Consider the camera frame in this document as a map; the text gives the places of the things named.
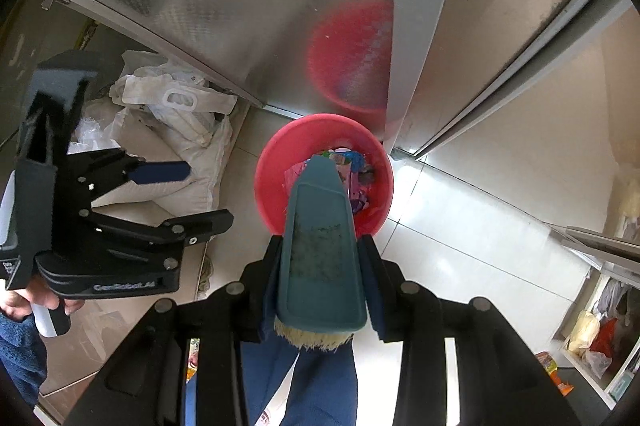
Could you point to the white storage shelf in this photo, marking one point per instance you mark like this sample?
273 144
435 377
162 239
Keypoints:
600 341

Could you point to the pink blue plastic wrapper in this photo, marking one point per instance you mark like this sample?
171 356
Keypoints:
296 173

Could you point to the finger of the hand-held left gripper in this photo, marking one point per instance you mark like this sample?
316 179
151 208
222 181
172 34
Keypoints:
200 226
160 172

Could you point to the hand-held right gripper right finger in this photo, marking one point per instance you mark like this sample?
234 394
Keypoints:
377 301

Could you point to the person's left hand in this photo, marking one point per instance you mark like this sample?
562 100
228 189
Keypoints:
20 301

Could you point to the red plastic bin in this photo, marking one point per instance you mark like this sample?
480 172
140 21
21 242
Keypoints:
270 166

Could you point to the white sack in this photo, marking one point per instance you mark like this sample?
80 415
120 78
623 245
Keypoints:
165 121

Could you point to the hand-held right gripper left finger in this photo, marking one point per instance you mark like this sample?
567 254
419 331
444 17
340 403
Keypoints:
267 306

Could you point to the blue scrubbing brush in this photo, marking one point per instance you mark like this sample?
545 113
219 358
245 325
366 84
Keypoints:
320 251

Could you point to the person's leg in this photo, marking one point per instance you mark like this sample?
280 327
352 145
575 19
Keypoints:
320 386

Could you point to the blue white packet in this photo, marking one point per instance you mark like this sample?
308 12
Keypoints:
359 202

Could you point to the person's left forearm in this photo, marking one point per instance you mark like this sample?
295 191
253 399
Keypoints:
20 356

